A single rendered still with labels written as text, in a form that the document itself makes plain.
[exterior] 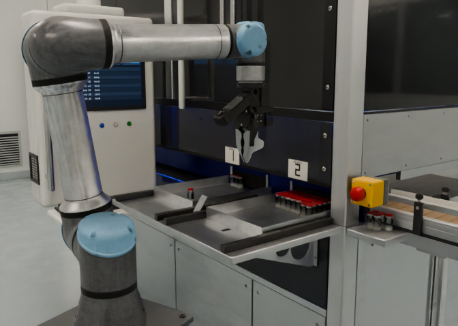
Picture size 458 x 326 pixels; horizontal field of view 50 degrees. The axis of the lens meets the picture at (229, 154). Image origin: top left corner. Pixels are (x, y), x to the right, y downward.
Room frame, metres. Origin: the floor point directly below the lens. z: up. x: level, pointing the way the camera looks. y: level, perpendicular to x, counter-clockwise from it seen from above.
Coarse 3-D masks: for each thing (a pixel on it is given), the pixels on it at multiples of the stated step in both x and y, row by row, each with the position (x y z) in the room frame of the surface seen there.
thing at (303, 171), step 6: (288, 162) 1.54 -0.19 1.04; (294, 162) 1.52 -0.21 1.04; (300, 162) 1.50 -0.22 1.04; (306, 162) 1.48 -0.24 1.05; (288, 168) 1.54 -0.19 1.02; (294, 168) 1.52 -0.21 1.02; (300, 168) 1.50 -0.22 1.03; (306, 168) 1.48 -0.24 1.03; (288, 174) 1.54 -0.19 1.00; (294, 174) 1.52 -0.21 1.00; (300, 174) 1.50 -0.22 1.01; (306, 174) 1.48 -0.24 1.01; (306, 180) 1.48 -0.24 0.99
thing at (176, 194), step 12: (204, 180) 1.86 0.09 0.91; (216, 180) 1.89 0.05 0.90; (228, 180) 1.93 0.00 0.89; (156, 192) 1.71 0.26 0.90; (168, 192) 1.64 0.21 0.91; (180, 192) 1.77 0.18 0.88; (204, 192) 1.77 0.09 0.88; (216, 192) 1.77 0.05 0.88; (228, 192) 1.77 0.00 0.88; (240, 192) 1.64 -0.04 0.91; (252, 192) 1.67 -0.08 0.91; (264, 192) 1.71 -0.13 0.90; (180, 204) 1.58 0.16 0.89; (192, 204) 1.52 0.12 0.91
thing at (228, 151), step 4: (228, 148) 1.80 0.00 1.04; (232, 148) 1.78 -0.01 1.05; (228, 152) 1.80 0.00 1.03; (232, 152) 1.78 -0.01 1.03; (236, 152) 1.76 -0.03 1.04; (228, 156) 1.80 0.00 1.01; (232, 156) 1.78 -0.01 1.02; (236, 156) 1.76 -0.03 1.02; (228, 160) 1.80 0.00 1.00; (232, 160) 1.78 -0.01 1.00; (236, 160) 1.76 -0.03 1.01
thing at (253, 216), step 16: (208, 208) 1.45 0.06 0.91; (224, 208) 1.49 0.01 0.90; (240, 208) 1.53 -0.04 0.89; (256, 208) 1.56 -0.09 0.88; (272, 208) 1.56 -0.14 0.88; (224, 224) 1.38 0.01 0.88; (240, 224) 1.32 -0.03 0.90; (256, 224) 1.38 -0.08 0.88; (272, 224) 1.28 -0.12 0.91; (288, 224) 1.31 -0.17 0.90
